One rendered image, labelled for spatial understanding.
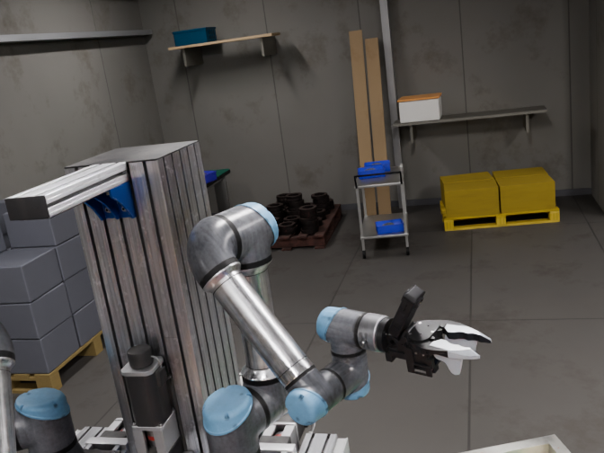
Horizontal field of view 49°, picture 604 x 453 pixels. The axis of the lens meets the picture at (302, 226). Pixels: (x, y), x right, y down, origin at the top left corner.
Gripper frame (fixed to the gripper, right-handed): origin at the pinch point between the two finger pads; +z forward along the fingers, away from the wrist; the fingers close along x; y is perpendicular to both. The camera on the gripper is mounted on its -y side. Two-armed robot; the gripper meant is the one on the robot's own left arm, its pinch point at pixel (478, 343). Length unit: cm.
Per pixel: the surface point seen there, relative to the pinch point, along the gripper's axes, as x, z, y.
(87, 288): -153, -418, 136
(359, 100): -564, -407, 100
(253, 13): -564, -542, -20
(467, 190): -529, -262, 198
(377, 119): -567, -388, 125
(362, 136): -553, -403, 142
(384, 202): -540, -380, 224
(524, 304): -350, -137, 218
